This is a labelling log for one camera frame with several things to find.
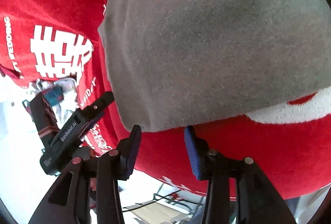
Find grey sweatshirt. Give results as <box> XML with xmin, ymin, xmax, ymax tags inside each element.
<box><xmin>98</xmin><ymin>0</ymin><xmax>331</xmax><ymax>133</ymax></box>

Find black cable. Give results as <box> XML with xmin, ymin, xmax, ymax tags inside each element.
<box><xmin>122</xmin><ymin>184</ymin><xmax>205</xmax><ymax>213</ymax></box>

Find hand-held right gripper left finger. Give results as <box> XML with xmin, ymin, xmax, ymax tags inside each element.
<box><xmin>28</xmin><ymin>124</ymin><xmax>142</xmax><ymax>224</ymax></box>

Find silver foil bag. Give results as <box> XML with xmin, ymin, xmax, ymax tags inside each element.
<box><xmin>23</xmin><ymin>78</ymin><xmax>78</xmax><ymax>122</ymax></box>

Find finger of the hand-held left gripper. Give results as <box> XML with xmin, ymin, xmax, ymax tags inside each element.
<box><xmin>77</xmin><ymin>110</ymin><xmax>106</xmax><ymax>142</ymax></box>
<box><xmin>86</xmin><ymin>91</ymin><xmax>115</xmax><ymax>116</ymax></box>

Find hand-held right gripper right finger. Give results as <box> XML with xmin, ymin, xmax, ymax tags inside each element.
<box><xmin>183</xmin><ymin>126</ymin><xmax>298</xmax><ymax>224</ymax></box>

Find brown cardboard sheet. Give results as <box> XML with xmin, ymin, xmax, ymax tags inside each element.
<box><xmin>126</xmin><ymin>202</ymin><xmax>183</xmax><ymax>224</ymax></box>

